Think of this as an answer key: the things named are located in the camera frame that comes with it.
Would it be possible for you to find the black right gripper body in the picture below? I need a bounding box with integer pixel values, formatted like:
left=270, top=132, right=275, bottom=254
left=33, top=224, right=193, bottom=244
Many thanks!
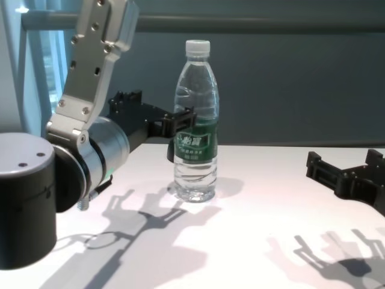
left=342, top=164, right=385, bottom=217

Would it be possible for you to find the green YES button black base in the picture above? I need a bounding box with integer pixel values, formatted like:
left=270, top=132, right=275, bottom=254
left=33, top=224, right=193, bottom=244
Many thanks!
left=166, top=141, right=177, bottom=165

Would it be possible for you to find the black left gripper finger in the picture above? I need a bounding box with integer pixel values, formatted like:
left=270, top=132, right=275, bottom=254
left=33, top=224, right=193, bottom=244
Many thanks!
left=161, top=107, right=198, bottom=138
left=108, top=89, right=143, bottom=105

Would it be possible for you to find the clear water bottle green label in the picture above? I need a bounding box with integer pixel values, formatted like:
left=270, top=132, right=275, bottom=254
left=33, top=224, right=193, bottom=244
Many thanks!
left=173, top=39, right=220, bottom=203

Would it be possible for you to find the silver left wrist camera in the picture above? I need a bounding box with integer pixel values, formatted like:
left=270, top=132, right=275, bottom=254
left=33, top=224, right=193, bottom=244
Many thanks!
left=45, top=0, right=140, bottom=157

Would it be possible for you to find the grey railing handrail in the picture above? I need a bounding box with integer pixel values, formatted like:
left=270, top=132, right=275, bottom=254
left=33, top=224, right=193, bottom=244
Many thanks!
left=22, top=11, right=385, bottom=34

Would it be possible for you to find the grey railing post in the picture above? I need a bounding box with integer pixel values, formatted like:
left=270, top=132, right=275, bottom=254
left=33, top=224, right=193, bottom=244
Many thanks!
left=17, top=28, right=34, bottom=135

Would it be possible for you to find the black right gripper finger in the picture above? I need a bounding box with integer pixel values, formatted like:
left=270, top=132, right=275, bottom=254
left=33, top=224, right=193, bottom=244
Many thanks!
left=365, top=149, right=385, bottom=169
left=306, top=151, right=351, bottom=198

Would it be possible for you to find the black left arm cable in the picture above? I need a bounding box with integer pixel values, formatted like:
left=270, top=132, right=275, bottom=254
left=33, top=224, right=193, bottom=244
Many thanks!
left=76, top=175, right=114, bottom=211

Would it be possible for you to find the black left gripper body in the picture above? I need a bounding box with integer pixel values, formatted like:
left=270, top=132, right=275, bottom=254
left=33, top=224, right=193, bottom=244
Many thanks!
left=105, top=102, right=169, bottom=153

